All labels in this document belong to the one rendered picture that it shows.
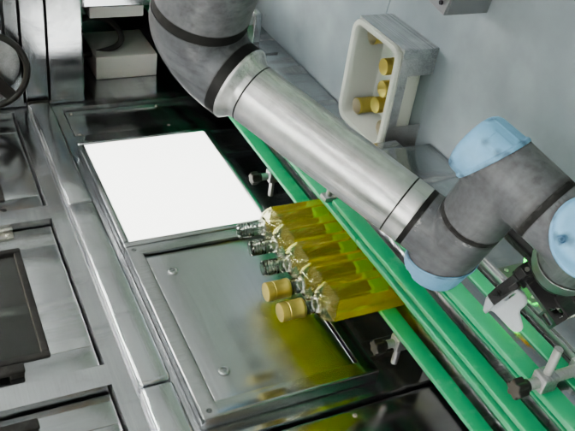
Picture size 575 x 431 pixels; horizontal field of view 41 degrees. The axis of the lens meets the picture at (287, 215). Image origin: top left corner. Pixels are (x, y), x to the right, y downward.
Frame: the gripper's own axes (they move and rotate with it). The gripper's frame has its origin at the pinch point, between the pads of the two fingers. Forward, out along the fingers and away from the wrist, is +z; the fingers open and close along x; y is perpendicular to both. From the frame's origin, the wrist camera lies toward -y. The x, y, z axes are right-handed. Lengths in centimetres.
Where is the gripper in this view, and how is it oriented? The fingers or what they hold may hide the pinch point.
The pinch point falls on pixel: (529, 277)
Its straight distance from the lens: 110.0
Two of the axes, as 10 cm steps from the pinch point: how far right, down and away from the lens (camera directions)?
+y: 5.0, 8.1, -2.9
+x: 8.5, -5.3, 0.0
